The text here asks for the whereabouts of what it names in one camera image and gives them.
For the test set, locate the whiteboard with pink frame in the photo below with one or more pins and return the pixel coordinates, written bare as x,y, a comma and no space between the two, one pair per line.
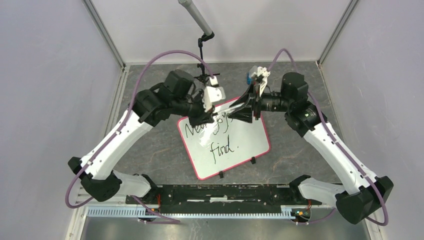
224,144

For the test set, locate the white slotted cable duct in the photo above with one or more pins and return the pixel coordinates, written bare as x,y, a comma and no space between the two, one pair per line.
141,213

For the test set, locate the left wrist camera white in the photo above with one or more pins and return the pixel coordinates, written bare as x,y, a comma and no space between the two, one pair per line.
212,93

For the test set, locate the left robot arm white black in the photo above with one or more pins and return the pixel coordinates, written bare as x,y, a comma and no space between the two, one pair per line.
151,106

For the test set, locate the grey microphone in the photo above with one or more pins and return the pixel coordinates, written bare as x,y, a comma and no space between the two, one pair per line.
197,16

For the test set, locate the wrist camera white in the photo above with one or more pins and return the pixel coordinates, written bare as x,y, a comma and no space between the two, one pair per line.
259,72
212,93

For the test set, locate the blue red eraser block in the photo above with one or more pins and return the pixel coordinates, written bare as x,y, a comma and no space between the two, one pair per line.
248,79

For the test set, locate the black tripod stand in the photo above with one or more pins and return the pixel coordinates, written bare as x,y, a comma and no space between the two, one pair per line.
203,77

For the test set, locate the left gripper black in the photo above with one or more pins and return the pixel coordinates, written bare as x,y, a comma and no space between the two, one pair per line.
202,117

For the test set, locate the black white marker pen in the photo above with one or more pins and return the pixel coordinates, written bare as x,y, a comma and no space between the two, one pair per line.
228,108

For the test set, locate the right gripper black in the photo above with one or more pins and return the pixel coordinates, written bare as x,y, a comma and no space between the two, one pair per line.
249,97

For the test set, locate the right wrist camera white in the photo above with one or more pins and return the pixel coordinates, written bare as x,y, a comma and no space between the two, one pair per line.
259,72

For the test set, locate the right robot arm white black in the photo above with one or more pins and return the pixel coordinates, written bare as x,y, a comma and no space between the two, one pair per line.
361,192

